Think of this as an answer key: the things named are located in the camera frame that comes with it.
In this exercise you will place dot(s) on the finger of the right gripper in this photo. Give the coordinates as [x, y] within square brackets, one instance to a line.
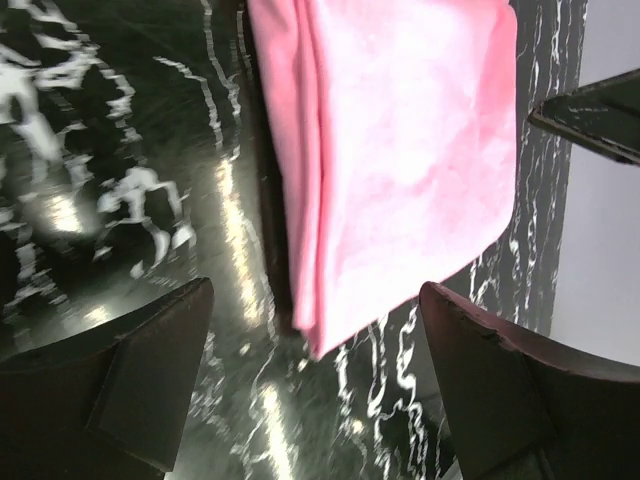
[602, 117]

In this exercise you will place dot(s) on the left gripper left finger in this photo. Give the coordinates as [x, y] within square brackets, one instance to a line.
[110, 402]

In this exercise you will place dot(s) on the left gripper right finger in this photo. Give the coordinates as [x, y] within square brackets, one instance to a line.
[520, 405]

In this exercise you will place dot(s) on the pink t shirt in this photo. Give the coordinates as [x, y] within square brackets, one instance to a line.
[394, 126]

